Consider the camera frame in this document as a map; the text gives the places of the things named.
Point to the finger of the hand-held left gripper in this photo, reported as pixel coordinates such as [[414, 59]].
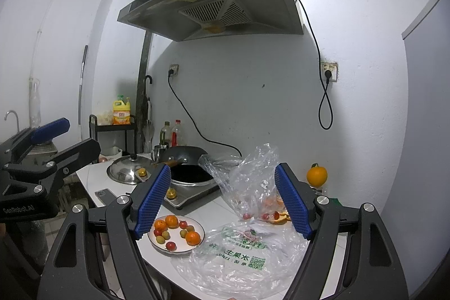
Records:
[[49, 129], [77, 150]]

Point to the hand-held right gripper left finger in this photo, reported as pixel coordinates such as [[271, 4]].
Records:
[[154, 201]]

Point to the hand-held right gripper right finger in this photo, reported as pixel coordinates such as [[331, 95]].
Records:
[[291, 201]]

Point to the green jujube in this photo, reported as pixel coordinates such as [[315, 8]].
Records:
[[183, 233], [190, 228], [160, 240], [165, 235]]

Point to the white plate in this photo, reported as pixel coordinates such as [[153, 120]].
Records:
[[179, 247]]

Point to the green printed plastic bag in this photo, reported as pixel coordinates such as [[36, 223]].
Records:
[[228, 261]]

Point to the orange peels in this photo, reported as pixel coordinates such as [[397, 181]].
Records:
[[279, 217]]

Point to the black metal rack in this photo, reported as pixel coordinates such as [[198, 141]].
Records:
[[93, 134]]

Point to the clear plastic bottle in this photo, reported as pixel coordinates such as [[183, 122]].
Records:
[[35, 103]]

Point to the large orange with leaf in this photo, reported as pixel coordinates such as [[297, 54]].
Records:
[[317, 175]]

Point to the steel faucet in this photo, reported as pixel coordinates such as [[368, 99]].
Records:
[[10, 113]]

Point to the steel pot lid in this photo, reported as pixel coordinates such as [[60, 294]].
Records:
[[126, 170]]

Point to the steel induction cooker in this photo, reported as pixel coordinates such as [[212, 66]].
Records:
[[197, 192]]

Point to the steel cup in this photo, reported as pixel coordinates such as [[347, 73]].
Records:
[[159, 153]]

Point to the smartphone in clear case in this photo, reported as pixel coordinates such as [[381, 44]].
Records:
[[104, 196]]

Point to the clear plastic bag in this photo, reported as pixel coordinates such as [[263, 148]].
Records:
[[246, 177]]

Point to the yellow detergent bottle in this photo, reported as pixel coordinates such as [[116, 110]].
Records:
[[121, 115]]

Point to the glass oil bottle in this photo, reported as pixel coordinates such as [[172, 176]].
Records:
[[165, 136]]

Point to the red label bottle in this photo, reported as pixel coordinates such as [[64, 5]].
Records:
[[176, 134]]

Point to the black umbrella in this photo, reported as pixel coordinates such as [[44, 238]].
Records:
[[148, 117]]

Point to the dark vertical pipe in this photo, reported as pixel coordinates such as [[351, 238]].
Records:
[[143, 75]]

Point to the wall socket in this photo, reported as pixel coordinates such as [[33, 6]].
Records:
[[173, 69], [329, 72]]

